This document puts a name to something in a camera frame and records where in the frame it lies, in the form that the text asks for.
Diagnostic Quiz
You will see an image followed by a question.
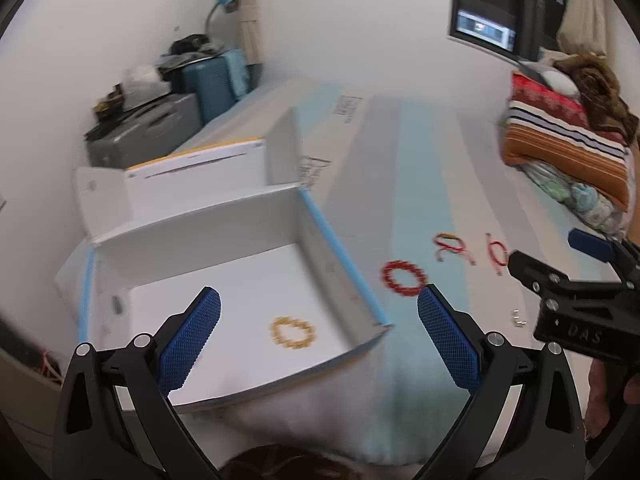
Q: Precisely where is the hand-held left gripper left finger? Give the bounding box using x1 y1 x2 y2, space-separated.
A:
52 286 223 480

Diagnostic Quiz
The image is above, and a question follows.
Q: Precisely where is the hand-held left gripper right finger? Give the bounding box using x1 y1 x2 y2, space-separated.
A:
410 284 586 480

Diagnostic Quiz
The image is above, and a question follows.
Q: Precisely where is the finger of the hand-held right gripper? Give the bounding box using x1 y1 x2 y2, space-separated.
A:
567 228 640 286
507 250 640 312

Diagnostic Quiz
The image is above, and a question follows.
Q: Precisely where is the red cord bracelet gold bar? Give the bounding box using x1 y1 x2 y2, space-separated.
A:
481 234 511 276
434 232 478 266

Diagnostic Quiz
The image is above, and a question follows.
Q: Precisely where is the white cardboard box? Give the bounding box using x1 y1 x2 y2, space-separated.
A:
54 107 396 413

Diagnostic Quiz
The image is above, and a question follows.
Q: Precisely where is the yellow bead bracelet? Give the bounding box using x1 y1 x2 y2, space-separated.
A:
270 316 317 348

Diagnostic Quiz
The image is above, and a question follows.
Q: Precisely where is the red bead bracelet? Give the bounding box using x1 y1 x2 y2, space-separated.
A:
381 260 428 296

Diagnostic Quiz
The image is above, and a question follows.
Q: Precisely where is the person's right hand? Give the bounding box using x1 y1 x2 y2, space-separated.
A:
586 359 640 443

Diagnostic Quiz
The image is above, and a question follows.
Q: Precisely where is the floral quilt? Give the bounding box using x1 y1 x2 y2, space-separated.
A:
522 160 631 236

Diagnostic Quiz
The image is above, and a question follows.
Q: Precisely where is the striped folded blanket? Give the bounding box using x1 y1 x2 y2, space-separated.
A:
502 72 631 208

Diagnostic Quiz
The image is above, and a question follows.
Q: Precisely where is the dark reddish cloth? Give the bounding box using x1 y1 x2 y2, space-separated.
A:
227 444 361 480

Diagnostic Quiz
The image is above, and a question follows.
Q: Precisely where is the brown blanket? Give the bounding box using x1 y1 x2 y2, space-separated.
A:
552 55 640 141

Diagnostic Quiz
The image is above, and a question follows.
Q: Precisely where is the blue striped mattress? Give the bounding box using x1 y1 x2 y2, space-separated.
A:
170 77 626 466

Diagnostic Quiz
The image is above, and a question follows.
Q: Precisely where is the grey suitcase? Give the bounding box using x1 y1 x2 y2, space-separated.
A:
85 92 203 168

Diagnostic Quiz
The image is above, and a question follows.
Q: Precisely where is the beige window curtain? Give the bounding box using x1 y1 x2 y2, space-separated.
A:
557 0 631 56

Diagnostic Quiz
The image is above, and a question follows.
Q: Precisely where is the teal suitcase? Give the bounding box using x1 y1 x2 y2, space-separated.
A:
181 50 251 126

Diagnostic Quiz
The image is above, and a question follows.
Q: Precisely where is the dark window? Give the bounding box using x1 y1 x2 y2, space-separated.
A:
447 0 571 61

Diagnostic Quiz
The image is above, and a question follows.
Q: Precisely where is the white plastic bag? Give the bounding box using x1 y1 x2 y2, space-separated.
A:
122 66 171 106

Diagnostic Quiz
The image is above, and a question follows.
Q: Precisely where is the black bag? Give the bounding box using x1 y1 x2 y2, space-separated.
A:
157 35 226 68

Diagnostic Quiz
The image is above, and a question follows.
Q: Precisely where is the blue desk lamp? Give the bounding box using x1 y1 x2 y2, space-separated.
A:
204 0 241 41

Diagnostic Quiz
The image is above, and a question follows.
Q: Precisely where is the red cable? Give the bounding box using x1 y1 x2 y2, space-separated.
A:
40 352 63 386

